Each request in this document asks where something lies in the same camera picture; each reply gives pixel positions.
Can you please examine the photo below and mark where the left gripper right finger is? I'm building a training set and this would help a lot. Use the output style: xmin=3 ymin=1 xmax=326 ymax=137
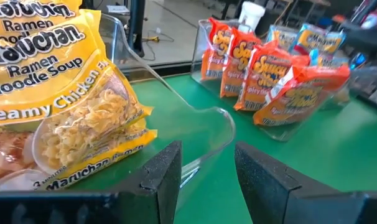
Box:
xmin=234 ymin=141 xmax=302 ymax=224

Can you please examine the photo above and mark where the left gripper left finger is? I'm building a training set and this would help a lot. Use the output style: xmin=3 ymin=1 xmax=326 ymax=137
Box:
xmin=110 ymin=140 xmax=183 ymax=224

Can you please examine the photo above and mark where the yellow Maruchan noodle pack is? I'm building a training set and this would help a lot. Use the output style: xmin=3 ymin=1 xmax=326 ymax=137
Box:
xmin=0 ymin=9 xmax=154 ymax=175
xmin=0 ymin=0 xmax=83 ymax=44
xmin=0 ymin=118 xmax=159 ymax=192

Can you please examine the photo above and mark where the red Maruchan noodle pack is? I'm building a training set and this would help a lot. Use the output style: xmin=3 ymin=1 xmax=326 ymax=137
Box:
xmin=220 ymin=27 xmax=263 ymax=100
xmin=233 ymin=40 xmax=311 ymax=112
xmin=253 ymin=64 xmax=351 ymax=127
xmin=200 ymin=17 xmax=233 ymax=82

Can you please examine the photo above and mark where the blue-edged Maruchan noodle pack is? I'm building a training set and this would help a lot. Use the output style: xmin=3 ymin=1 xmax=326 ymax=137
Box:
xmin=309 ymin=48 xmax=368 ymax=72
xmin=266 ymin=24 xmax=299 ymax=52

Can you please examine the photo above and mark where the pink yellow snack bag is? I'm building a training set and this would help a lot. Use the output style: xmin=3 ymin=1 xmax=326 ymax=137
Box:
xmin=292 ymin=23 xmax=347 ymax=57

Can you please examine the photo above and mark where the clear plastic bin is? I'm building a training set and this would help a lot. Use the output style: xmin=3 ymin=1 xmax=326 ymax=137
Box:
xmin=190 ymin=17 xmax=351 ymax=142
xmin=265 ymin=22 xmax=377 ymax=110
xmin=0 ymin=12 xmax=236 ymax=195

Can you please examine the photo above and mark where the black side desk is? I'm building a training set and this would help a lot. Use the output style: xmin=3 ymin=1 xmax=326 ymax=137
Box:
xmin=340 ymin=18 xmax=377 ymax=51

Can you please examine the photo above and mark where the red and white object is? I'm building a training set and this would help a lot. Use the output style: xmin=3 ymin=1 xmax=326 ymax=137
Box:
xmin=359 ymin=0 xmax=377 ymax=29

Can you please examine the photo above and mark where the floor cable with yellow plug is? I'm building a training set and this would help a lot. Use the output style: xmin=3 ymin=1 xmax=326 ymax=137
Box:
xmin=141 ymin=27 xmax=176 ymax=62

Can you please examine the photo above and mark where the black vertical post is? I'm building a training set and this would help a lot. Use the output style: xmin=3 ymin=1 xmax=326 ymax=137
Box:
xmin=127 ymin=0 xmax=146 ymax=59

